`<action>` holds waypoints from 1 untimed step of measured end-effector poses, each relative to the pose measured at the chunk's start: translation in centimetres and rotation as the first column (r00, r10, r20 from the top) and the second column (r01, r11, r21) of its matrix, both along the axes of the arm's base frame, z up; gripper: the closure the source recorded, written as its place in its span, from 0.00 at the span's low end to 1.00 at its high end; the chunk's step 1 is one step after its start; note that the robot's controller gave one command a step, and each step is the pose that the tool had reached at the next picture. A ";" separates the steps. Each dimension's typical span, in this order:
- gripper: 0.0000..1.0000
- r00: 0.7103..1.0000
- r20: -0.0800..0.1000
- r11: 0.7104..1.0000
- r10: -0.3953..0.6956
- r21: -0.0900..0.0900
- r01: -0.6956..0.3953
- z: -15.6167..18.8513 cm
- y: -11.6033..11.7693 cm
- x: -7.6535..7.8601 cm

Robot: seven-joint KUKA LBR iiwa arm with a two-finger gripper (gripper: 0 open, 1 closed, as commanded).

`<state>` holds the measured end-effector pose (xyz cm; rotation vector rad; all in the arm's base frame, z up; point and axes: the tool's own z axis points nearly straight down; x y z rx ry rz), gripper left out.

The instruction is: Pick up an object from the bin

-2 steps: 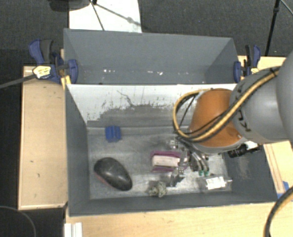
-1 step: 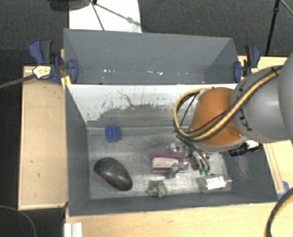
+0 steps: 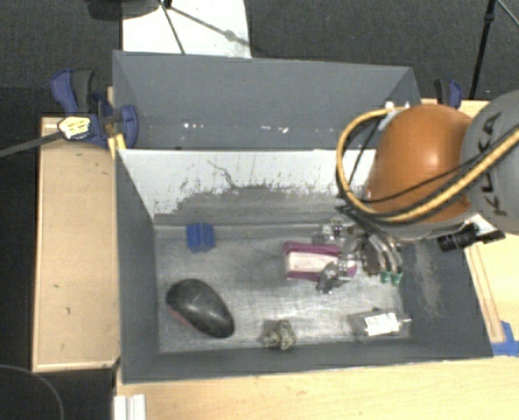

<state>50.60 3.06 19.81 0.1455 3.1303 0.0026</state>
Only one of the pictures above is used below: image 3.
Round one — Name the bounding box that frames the olive crumpled lump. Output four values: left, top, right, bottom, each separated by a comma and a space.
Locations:
258, 318, 297, 352

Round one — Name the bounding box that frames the pale wood board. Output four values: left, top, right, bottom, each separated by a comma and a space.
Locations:
31, 115, 123, 374

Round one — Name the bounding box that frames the clear packet with white label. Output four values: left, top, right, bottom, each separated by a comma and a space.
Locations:
347, 308, 413, 339

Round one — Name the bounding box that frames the blue ridged block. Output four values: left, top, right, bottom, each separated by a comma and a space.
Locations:
185, 222, 217, 254

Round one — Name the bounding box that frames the black computer mouse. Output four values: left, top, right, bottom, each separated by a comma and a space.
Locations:
165, 278, 235, 340

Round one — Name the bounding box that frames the grey metal bin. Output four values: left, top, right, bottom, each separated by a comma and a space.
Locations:
111, 50, 494, 385

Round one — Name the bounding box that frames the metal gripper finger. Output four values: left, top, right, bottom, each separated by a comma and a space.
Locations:
312, 224, 346, 246
315, 261, 350, 295

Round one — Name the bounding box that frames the black cylinder on white bracket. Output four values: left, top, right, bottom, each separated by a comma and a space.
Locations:
437, 221, 506, 254

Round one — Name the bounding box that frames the purple and white box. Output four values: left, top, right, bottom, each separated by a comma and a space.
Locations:
281, 241, 359, 282

